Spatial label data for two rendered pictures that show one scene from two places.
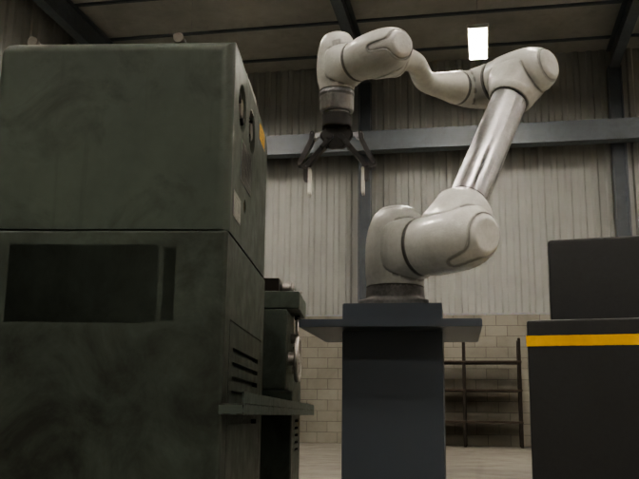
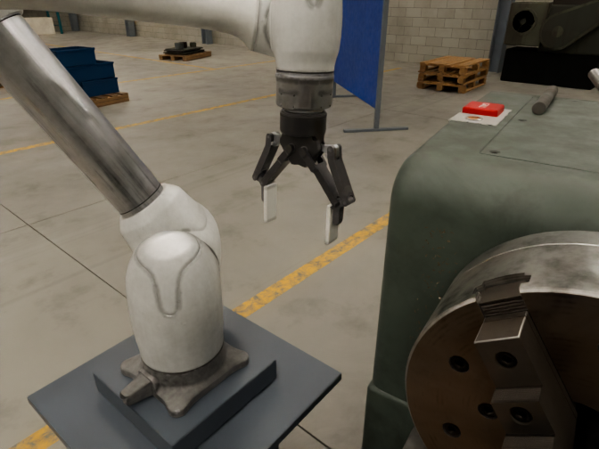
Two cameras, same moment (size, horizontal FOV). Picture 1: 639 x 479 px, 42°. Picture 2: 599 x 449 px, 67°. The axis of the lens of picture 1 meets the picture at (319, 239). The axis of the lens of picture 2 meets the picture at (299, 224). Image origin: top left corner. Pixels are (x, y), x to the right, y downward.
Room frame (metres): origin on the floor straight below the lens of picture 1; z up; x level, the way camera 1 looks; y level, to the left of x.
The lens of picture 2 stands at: (2.68, 0.31, 1.44)
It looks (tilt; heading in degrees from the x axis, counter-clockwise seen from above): 27 degrees down; 210
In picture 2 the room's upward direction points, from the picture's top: straight up
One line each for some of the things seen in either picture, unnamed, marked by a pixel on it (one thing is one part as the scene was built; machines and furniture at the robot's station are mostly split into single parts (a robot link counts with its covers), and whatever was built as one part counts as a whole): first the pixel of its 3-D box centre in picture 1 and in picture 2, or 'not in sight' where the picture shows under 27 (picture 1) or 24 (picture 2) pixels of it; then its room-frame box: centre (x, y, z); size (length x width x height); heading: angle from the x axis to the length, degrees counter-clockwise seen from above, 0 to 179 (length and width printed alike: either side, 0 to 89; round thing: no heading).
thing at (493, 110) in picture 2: not in sight; (482, 110); (1.81, 0.19, 1.26); 0.06 x 0.06 x 0.02; 87
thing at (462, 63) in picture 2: not in sight; (454, 73); (-5.89, -1.47, 0.22); 1.25 x 0.86 x 0.44; 172
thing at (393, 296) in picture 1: (396, 299); (176, 360); (2.24, -0.21, 0.83); 0.22 x 0.18 x 0.06; 171
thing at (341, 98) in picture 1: (337, 103); (304, 90); (2.05, -0.04, 1.31); 0.09 x 0.09 x 0.06
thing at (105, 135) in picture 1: (148, 174); (578, 247); (1.87, 0.40, 1.06); 0.59 x 0.48 x 0.39; 177
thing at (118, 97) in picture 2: not in sight; (72, 77); (-1.52, -5.90, 0.39); 1.20 x 0.80 x 0.79; 177
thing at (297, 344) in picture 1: (282, 351); not in sight; (2.91, 0.12, 0.73); 0.27 x 0.12 x 0.27; 177
